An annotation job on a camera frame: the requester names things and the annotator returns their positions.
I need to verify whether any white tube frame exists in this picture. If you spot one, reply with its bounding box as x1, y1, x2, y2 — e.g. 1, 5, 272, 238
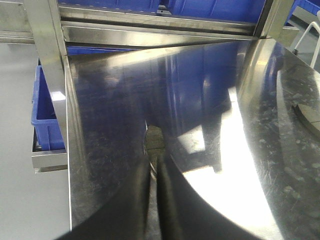
292, 21, 320, 69

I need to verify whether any lower blue bin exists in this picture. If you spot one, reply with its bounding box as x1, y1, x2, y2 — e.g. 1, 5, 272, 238
31, 65, 65, 151

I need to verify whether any stainless steel roller rack frame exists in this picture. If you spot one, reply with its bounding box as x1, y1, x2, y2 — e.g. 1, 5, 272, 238
0, 0, 301, 121

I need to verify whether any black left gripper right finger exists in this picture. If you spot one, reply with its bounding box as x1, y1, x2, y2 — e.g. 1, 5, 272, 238
156, 152, 257, 240

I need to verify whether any grey brake pad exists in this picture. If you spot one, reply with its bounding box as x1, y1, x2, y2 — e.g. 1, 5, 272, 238
144, 125, 166, 180

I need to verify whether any right blue plastic bin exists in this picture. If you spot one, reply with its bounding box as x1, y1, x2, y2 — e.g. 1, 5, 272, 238
161, 0, 265, 23

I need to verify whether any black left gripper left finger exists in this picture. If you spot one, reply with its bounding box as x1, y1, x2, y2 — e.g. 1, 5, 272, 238
59, 158, 151, 240

